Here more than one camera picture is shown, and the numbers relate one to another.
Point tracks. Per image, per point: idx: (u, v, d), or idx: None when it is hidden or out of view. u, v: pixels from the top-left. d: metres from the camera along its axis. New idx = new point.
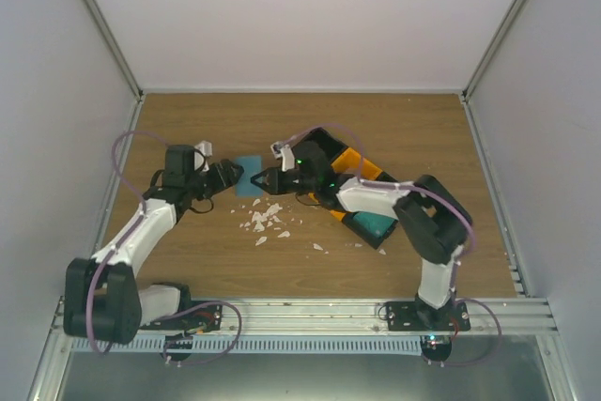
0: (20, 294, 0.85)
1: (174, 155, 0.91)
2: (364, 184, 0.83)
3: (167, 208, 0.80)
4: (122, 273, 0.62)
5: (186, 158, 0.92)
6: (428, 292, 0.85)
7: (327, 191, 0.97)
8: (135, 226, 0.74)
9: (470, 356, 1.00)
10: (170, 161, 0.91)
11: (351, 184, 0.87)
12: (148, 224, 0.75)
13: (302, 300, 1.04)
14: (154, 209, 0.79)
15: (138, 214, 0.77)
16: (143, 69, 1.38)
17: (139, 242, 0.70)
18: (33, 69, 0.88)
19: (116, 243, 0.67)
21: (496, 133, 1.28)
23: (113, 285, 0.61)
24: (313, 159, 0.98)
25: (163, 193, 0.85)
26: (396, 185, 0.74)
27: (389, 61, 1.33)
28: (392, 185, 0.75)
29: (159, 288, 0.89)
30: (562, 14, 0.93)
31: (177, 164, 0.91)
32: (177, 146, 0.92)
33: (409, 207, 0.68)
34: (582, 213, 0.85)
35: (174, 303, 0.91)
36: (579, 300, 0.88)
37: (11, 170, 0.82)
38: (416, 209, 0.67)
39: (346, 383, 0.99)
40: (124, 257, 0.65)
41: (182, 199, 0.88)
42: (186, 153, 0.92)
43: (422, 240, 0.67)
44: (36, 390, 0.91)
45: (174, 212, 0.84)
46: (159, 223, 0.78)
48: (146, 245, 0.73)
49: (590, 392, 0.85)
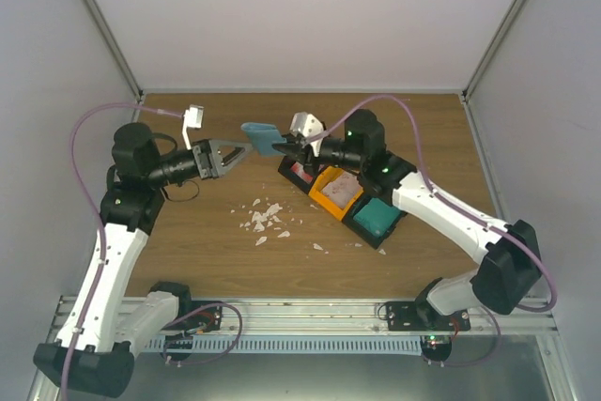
0: (19, 295, 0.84)
1: (118, 154, 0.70)
2: (438, 195, 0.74)
3: (131, 238, 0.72)
4: (95, 358, 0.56)
5: (138, 155, 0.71)
6: (439, 301, 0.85)
7: (377, 174, 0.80)
8: (100, 283, 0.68)
9: (470, 356, 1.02)
10: (117, 161, 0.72)
11: (413, 187, 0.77)
12: (114, 277, 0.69)
13: (302, 300, 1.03)
14: (115, 251, 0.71)
15: (98, 261, 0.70)
16: (143, 69, 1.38)
17: (106, 309, 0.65)
18: (32, 68, 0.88)
19: (78, 323, 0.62)
21: (496, 134, 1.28)
23: (85, 368, 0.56)
24: (373, 137, 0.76)
25: (124, 204, 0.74)
26: (486, 223, 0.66)
27: (390, 61, 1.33)
28: (482, 221, 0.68)
29: (155, 301, 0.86)
30: (562, 14, 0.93)
31: (128, 165, 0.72)
32: (127, 140, 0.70)
33: (505, 261, 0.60)
34: (583, 212, 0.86)
35: (172, 312, 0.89)
36: (580, 300, 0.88)
37: (10, 168, 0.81)
38: (510, 264, 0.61)
39: (346, 383, 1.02)
40: (92, 340, 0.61)
41: (149, 205, 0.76)
42: (136, 148, 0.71)
43: (493, 293, 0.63)
44: (35, 390, 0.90)
45: (140, 235, 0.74)
46: (125, 264, 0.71)
48: (116, 300, 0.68)
49: (590, 392, 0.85)
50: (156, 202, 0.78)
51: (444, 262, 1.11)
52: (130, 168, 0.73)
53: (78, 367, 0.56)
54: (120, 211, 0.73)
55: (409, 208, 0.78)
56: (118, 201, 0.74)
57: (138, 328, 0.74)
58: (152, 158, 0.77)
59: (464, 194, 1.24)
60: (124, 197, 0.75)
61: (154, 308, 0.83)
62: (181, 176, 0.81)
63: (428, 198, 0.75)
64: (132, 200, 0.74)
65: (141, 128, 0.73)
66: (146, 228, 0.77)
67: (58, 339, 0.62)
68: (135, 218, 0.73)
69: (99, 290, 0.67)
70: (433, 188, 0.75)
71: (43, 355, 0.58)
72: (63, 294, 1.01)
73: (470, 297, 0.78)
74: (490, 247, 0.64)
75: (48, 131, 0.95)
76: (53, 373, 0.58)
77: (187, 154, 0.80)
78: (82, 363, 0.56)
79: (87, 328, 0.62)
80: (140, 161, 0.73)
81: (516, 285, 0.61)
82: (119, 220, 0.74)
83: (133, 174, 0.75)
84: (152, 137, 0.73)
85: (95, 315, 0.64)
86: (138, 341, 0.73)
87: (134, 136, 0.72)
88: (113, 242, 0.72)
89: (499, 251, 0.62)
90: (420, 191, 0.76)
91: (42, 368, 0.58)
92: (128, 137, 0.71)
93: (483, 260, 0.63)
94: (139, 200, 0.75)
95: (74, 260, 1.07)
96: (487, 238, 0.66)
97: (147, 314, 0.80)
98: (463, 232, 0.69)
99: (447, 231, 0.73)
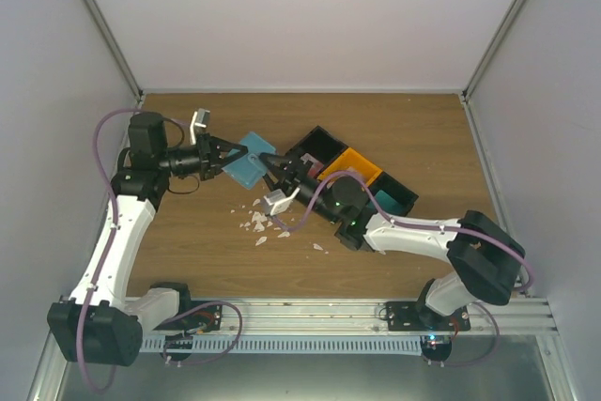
0: (20, 294, 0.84)
1: (134, 131, 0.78)
2: (397, 223, 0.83)
3: (142, 208, 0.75)
4: (108, 315, 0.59)
5: (150, 132, 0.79)
6: (438, 302, 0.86)
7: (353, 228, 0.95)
8: (113, 244, 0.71)
9: (470, 356, 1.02)
10: (131, 136, 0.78)
11: (377, 225, 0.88)
12: (126, 241, 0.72)
13: (302, 300, 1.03)
14: (127, 216, 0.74)
15: (109, 224, 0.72)
16: (142, 69, 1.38)
17: (118, 269, 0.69)
18: (33, 69, 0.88)
19: (93, 281, 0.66)
21: (496, 133, 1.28)
23: (100, 324, 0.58)
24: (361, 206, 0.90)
25: (132, 180, 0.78)
26: (441, 226, 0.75)
27: (390, 61, 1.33)
28: (435, 225, 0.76)
29: (157, 293, 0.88)
30: (562, 15, 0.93)
31: (141, 141, 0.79)
32: (142, 120, 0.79)
33: (469, 254, 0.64)
34: (582, 212, 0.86)
35: (174, 302, 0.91)
36: (579, 300, 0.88)
37: (11, 168, 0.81)
38: (475, 254, 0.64)
39: (346, 383, 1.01)
40: (106, 297, 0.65)
41: (156, 183, 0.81)
42: (150, 126, 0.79)
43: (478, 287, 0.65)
44: (36, 390, 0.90)
45: (148, 208, 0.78)
46: (136, 229, 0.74)
48: (127, 264, 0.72)
49: (591, 392, 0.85)
50: (161, 182, 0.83)
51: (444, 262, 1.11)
52: (142, 147, 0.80)
53: (93, 323, 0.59)
54: (130, 186, 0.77)
55: (383, 245, 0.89)
56: (128, 177, 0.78)
57: (144, 309, 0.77)
58: (160, 141, 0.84)
59: (464, 194, 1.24)
60: (134, 175, 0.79)
61: (158, 297, 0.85)
62: (185, 168, 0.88)
63: (392, 228, 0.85)
64: (141, 177, 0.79)
65: (151, 114, 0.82)
66: (153, 204, 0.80)
67: (72, 297, 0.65)
68: (145, 192, 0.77)
69: (111, 253, 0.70)
70: (391, 218, 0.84)
71: (56, 316, 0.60)
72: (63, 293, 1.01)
73: (465, 294, 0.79)
74: (453, 246, 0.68)
75: (48, 131, 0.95)
76: (68, 335, 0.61)
77: (191, 149, 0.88)
78: (97, 320, 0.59)
79: (102, 285, 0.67)
80: (151, 140, 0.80)
81: (493, 272, 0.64)
82: (129, 193, 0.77)
83: (145, 153, 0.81)
84: (163, 119, 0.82)
85: (108, 274, 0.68)
86: (145, 322, 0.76)
87: (149, 117, 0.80)
88: (123, 210, 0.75)
89: (461, 246, 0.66)
90: (383, 225, 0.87)
91: (55, 330, 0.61)
92: (143, 117, 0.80)
93: (453, 261, 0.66)
94: (147, 177, 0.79)
95: (74, 260, 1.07)
96: (447, 238, 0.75)
97: (149, 300, 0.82)
98: (427, 242, 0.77)
99: (418, 249, 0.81)
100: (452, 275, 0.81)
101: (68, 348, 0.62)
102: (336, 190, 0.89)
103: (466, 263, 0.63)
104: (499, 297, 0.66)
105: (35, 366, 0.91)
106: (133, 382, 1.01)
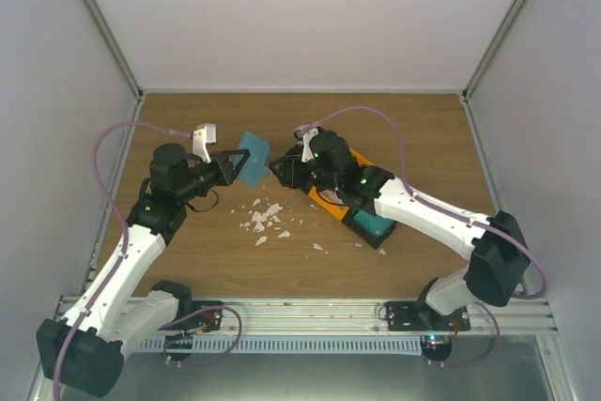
0: (19, 295, 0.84)
1: (156, 168, 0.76)
2: (418, 197, 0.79)
3: (152, 240, 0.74)
4: (93, 343, 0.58)
5: (173, 172, 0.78)
6: (437, 300, 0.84)
7: (356, 188, 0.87)
8: (115, 273, 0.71)
9: (471, 355, 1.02)
10: (154, 174, 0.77)
11: (395, 192, 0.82)
12: (128, 272, 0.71)
13: (302, 300, 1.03)
14: (136, 247, 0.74)
15: (117, 254, 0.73)
16: (143, 69, 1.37)
17: (115, 298, 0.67)
18: (31, 68, 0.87)
19: (87, 305, 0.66)
21: (496, 133, 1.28)
23: (84, 352, 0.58)
24: (334, 150, 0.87)
25: (151, 212, 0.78)
26: (470, 220, 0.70)
27: (389, 60, 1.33)
28: (464, 217, 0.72)
29: (154, 302, 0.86)
30: (562, 14, 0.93)
31: (161, 178, 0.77)
32: (161, 157, 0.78)
33: (492, 254, 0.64)
34: (583, 212, 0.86)
35: (172, 312, 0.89)
36: (579, 299, 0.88)
37: (9, 168, 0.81)
38: (499, 257, 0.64)
39: (346, 383, 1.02)
40: (95, 324, 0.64)
41: (173, 219, 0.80)
42: (172, 164, 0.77)
43: (485, 284, 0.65)
44: (35, 391, 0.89)
45: (160, 240, 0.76)
46: (143, 262, 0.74)
48: (126, 292, 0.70)
49: (592, 391, 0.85)
50: (179, 215, 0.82)
51: (445, 262, 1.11)
52: (161, 184, 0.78)
53: (77, 348, 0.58)
54: (146, 218, 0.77)
55: (392, 213, 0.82)
56: (147, 208, 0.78)
57: (132, 327, 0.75)
58: (185, 175, 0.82)
59: (464, 194, 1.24)
60: (153, 206, 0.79)
61: (155, 307, 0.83)
62: (205, 185, 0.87)
63: (408, 201, 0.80)
64: (160, 209, 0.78)
65: (176, 149, 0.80)
66: (166, 238, 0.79)
67: (65, 316, 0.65)
68: (158, 224, 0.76)
69: (111, 281, 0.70)
70: (413, 192, 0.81)
71: (46, 332, 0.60)
72: (64, 293, 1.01)
73: (464, 293, 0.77)
74: (476, 242, 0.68)
75: (48, 131, 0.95)
76: (50, 353, 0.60)
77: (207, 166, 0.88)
78: (80, 346, 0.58)
79: (95, 312, 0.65)
80: (174, 177, 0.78)
81: (503, 271, 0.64)
82: (144, 224, 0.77)
83: (164, 189, 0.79)
84: (185, 156, 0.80)
85: (102, 301, 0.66)
86: (131, 341, 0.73)
87: (174, 155, 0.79)
88: (134, 239, 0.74)
89: (485, 245, 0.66)
90: (400, 196, 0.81)
91: (40, 345, 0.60)
92: (164, 154, 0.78)
93: (472, 258, 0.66)
94: (165, 211, 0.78)
95: (73, 259, 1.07)
96: (472, 234, 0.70)
97: (144, 314, 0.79)
98: (450, 231, 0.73)
99: (431, 231, 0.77)
100: (454, 274, 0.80)
101: (46, 366, 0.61)
102: (312, 142, 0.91)
103: (489, 266, 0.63)
104: (497, 297, 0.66)
105: (34, 367, 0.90)
106: (134, 381, 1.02)
